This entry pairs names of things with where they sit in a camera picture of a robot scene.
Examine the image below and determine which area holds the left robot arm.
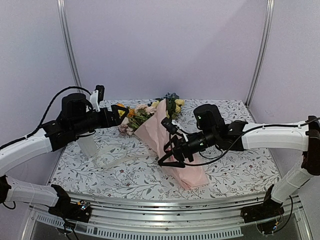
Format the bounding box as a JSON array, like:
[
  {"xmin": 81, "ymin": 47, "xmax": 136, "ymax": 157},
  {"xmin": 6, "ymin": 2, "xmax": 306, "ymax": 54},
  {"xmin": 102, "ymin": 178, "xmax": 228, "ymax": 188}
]
[{"xmin": 0, "ymin": 90, "xmax": 130, "ymax": 217}]

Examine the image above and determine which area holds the white ribbed ceramic vase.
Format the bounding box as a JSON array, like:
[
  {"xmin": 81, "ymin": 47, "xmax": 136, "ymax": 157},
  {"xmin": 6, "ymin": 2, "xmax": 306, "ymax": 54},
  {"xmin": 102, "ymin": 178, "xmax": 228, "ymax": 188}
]
[{"xmin": 76, "ymin": 131, "xmax": 98, "ymax": 157}]

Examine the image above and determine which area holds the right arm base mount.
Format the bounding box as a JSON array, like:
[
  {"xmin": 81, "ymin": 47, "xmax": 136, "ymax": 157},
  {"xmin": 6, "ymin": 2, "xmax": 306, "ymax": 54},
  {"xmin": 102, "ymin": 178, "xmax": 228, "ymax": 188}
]
[{"xmin": 240, "ymin": 184, "xmax": 285, "ymax": 223}]

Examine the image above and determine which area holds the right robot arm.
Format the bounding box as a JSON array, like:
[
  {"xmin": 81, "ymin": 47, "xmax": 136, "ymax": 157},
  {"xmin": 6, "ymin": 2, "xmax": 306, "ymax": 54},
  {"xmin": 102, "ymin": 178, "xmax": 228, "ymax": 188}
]
[{"xmin": 158, "ymin": 104, "xmax": 320, "ymax": 218}]

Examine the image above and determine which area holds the left aluminium frame post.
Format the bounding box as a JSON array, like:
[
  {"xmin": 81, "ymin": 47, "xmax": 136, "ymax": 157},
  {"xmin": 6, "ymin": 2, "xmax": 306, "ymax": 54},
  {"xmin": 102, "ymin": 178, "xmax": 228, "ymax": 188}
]
[{"xmin": 56, "ymin": 0, "xmax": 83, "ymax": 87}]

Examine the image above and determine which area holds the aluminium front rail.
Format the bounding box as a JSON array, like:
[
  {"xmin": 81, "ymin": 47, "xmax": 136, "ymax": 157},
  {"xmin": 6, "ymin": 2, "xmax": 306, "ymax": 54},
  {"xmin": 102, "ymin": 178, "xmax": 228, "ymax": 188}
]
[{"xmin": 22, "ymin": 193, "xmax": 313, "ymax": 240}]

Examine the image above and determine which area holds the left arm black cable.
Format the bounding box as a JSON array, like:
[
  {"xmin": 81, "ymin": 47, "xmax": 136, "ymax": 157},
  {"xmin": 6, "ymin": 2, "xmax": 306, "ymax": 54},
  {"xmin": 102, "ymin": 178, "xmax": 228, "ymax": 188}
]
[{"xmin": 24, "ymin": 86, "xmax": 95, "ymax": 138}]

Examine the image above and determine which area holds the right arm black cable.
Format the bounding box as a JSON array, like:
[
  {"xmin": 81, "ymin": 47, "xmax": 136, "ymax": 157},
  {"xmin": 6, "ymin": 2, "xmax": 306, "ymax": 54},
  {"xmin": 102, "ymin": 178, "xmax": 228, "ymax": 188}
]
[{"xmin": 163, "ymin": 119, "xmax": 320, "ymax": 226}]

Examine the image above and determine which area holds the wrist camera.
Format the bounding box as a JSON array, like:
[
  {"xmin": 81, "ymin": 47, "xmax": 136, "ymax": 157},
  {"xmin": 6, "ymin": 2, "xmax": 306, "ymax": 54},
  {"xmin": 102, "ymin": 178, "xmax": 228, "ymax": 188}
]
[
  {"xmin": 161, "ymin": 117, "xmax": 188, "ymax": 142},
  {"xmin": 89, "ymin": 85, "xmax": 105, "ymax": 112}
]

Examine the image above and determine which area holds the artificial flower bouquet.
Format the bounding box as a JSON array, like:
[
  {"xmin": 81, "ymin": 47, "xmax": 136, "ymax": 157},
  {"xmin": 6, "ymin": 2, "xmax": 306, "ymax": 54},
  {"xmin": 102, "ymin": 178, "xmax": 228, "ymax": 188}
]
[{"xmin": 117, "ymin": 93, "xmax": 185, "ymax": 135}]

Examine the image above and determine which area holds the pink wrapping paper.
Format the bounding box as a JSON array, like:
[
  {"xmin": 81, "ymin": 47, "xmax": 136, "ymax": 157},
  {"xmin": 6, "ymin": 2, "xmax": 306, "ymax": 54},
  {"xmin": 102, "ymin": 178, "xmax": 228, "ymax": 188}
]
[{"xmin": 134, "ymin": 100, "xmax": 209, "ymax": 190}]

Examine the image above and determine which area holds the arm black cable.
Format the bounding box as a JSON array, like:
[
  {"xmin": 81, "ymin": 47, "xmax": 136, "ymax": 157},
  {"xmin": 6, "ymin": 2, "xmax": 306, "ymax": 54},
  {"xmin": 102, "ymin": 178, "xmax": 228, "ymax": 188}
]
[
  {"xmin": 24, "ymin": 86, "xmax": 95, "ymax": 138},
  {"xmin": 163, "ymin": 119, "xmax": 320, "ymax": 226}
]

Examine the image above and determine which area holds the right aluminium frame post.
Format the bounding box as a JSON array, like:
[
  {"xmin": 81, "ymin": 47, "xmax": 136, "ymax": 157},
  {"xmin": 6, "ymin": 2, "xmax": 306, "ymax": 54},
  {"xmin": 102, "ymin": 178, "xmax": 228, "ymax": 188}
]
[{"xmin": 245, "ymin": 0, "xmax": 275, "ymax": 109}]

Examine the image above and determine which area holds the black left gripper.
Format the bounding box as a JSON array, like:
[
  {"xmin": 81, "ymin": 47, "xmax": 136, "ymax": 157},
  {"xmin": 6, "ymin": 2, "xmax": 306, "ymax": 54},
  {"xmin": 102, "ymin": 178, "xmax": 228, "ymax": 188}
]
[{"xmin": 71, "ymin": 104, "xmax": 130, "ymax": 137}]

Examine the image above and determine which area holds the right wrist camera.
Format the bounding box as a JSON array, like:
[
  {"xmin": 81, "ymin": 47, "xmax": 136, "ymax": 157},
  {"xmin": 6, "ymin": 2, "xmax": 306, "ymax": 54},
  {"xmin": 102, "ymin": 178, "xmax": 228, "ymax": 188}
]
[{"xmin": 161, "ymin": 117, "xmax": 188, "ymax": 142}]

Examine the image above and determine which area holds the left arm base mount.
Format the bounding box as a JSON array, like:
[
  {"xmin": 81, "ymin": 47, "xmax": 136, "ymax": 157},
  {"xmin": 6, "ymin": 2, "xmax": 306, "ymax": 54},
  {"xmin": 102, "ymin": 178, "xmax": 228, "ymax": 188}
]
[{"xmin": 48, "ymin": 184, "xmax": 92, "ymax": 223}]

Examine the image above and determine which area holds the floral patterned tablecloth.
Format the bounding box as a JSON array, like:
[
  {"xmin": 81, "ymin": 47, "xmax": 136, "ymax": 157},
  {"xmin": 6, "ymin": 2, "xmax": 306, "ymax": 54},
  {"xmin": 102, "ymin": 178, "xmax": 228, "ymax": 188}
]
[{"xmin": 48, "ymin": 99, "xmax": 282, "ymax": 200}]

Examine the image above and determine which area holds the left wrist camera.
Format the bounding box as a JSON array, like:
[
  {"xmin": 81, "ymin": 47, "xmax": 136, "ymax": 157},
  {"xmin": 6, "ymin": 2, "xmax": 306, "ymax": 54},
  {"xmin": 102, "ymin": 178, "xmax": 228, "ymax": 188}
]
[{"xmin": 89, "ymin": 85, "xmax": 105, "ymax": 112}]

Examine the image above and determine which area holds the aluminium frame post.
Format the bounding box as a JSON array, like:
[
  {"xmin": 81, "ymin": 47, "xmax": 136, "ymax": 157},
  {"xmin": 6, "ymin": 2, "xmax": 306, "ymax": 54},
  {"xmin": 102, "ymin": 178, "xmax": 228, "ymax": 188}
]
[
  {"xmin": 245, "ymin": 0, "xmax": 275, "ymax": 109},
  {"xmin": 56, "ymin": 0, "xmax": 83, "ymax": 87}
]

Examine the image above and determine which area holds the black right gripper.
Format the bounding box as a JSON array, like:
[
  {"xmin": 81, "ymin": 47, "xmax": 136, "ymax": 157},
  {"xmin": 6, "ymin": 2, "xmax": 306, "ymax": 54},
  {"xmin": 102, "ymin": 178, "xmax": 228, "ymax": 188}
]
[{"xmin": 157, "ymin": 128, "xmax": 217, "ymax": 169}]

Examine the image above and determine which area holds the cream printed ribbon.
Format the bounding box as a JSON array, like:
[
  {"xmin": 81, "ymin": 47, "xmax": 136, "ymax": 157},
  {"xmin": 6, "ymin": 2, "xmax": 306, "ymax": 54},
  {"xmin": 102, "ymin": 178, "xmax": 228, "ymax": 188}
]
[{"xmin": 93, "ymin": 144, "xmax": 157, "ymax": 169}]

